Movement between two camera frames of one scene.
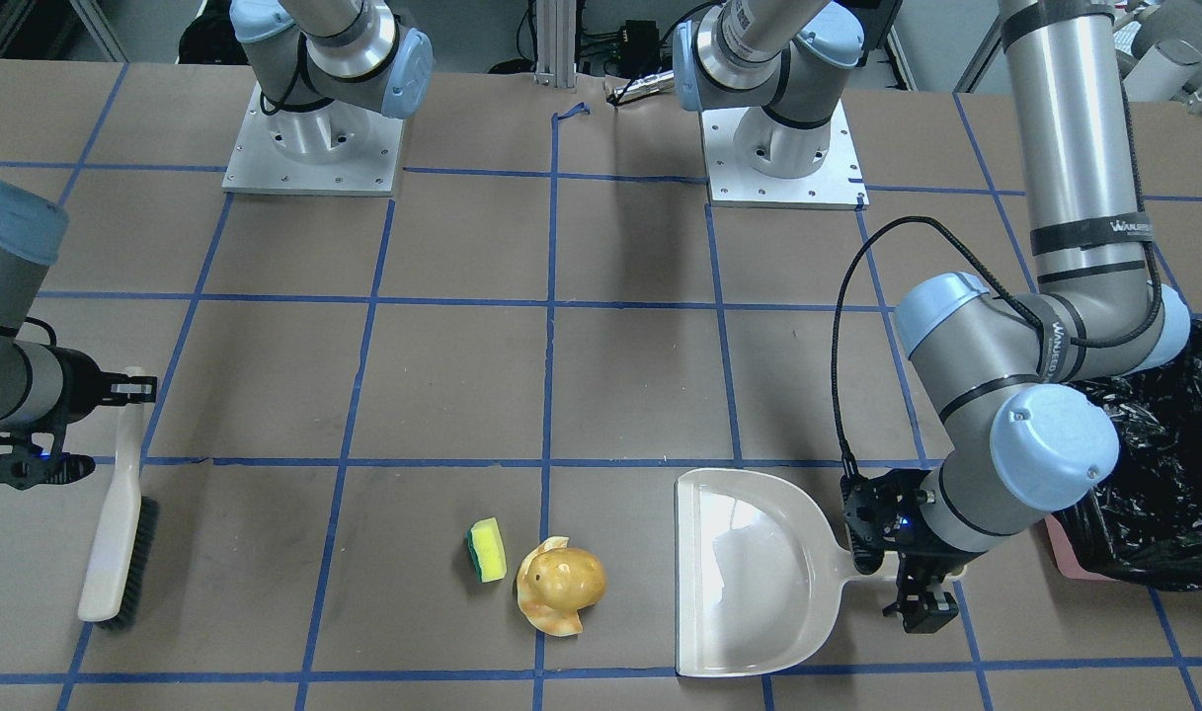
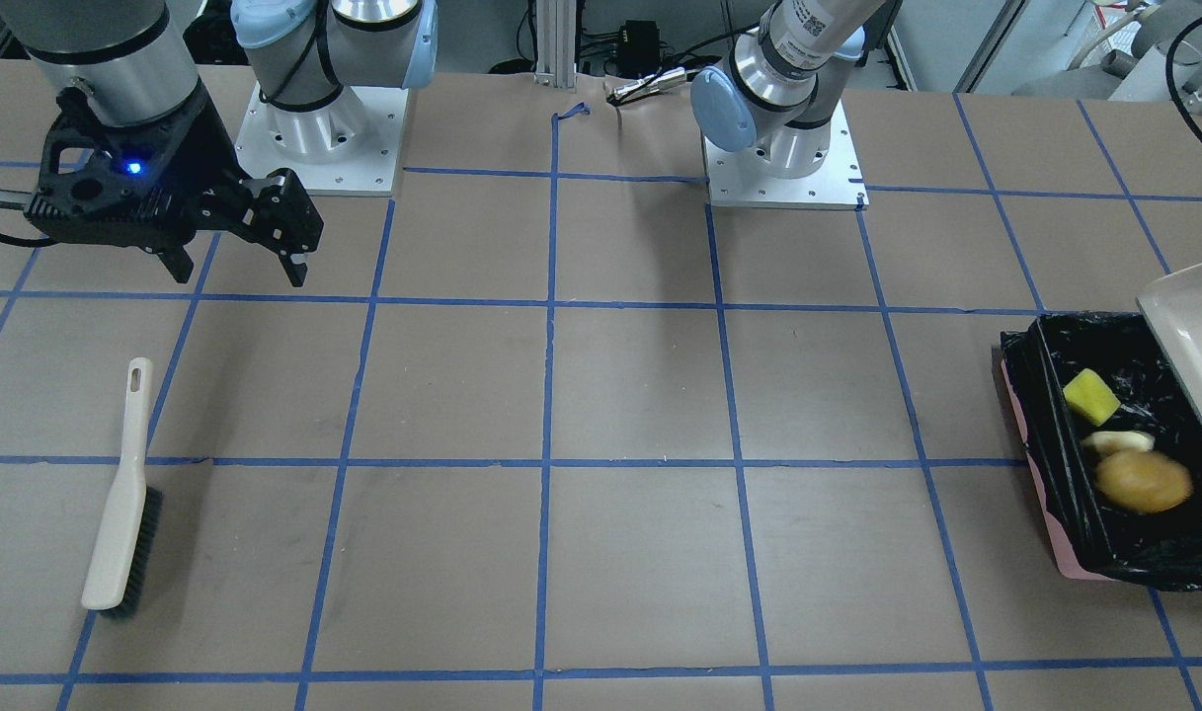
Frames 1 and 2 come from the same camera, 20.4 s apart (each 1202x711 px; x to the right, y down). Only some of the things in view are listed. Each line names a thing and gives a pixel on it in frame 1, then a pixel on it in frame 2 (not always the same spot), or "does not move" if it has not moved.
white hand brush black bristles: (123, 560) does not move
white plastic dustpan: (759, 575) → (1193, 312)
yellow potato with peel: (554, 582) → (1131, 477)
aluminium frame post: (556, 42) does not move
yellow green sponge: (487, 550) → (1091, 397)
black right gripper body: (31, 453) → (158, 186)
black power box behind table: (641, 49) does not move
